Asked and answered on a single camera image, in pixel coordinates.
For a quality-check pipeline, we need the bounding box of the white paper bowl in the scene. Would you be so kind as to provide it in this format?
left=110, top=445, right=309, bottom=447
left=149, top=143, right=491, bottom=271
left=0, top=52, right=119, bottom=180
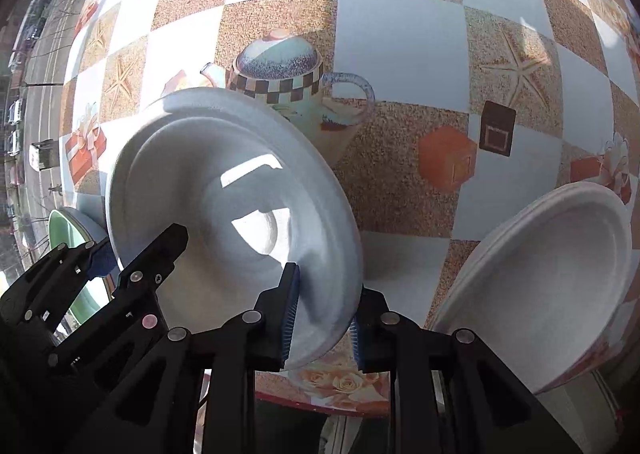
left=106, top=88, right=363, bottom=370
left=431, top=182, right=632, bottom=393

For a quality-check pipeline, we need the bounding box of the green plate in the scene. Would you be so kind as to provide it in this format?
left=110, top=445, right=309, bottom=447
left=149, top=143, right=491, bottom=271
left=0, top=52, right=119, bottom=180
left=48, top=207, right=119, bottom=331

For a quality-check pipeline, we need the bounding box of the patterned checkered tablecloth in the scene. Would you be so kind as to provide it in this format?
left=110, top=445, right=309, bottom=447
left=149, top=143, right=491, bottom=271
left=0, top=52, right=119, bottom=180
left=58, top=0, right=640, bottom=417

